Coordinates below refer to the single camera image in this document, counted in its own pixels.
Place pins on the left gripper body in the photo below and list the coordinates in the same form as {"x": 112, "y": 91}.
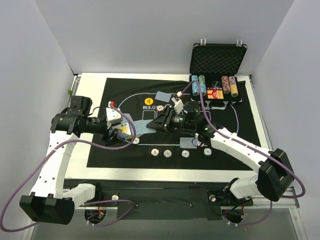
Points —
{"x": 111, "y": 133}

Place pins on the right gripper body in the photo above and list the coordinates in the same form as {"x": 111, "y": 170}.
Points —
{"x": 166, "y": 121}

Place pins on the yellow dealer button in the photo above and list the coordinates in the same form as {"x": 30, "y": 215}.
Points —
{"x": 148, "y": 101}

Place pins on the grey white chip stack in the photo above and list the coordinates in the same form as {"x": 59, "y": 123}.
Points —
{"x": 167, "y": 153}

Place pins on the red white chip stack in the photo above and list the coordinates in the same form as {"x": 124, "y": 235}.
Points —
{"x": 155, "y": 152}

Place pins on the grey white single chip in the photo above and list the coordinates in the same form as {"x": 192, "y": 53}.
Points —
{"x": 136, "y": 141}

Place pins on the blue white chip stack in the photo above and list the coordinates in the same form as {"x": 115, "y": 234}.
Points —
{"x": 185, "y": 153}

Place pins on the blue playing card deck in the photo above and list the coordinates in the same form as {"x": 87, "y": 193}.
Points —
{"x": 122, "y": 131}

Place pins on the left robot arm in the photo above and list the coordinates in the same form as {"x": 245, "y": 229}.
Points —
{"x": 47, "y": 202}

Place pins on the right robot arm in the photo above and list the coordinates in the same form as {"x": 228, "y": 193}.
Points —
{"x": 272, "y": 177}

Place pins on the black poker table mat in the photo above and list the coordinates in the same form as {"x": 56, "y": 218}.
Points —
{"x": 130, "y": 95}

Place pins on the blue chip row left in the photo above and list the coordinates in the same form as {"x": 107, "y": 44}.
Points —
{"x": 195, "y": 88}

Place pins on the blue chip row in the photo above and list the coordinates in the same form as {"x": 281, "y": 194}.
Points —
{"x": 195, "y": 88}
{"x": 202, "y": 82}

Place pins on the red orange card deck box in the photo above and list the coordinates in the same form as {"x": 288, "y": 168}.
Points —
{"x": 215, "y": 94}

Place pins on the blue chip row right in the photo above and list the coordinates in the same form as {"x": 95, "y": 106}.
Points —
{"x": 202, "y": 82}

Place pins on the clear round button in case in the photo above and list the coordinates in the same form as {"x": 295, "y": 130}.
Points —
{"x": 216, "y": 84}

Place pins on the red chip row in case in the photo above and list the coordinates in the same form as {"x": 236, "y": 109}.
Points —
{"x": 225, "y": 84}

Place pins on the tan chip row in case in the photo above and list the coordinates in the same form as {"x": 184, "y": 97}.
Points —
{"x": 233, "y": 86}

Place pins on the black poker chip case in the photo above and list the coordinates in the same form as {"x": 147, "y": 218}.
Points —
{"x": 214, "y": 60}

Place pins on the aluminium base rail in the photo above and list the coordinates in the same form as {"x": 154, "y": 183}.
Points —
{"x": 259, "y": 202}

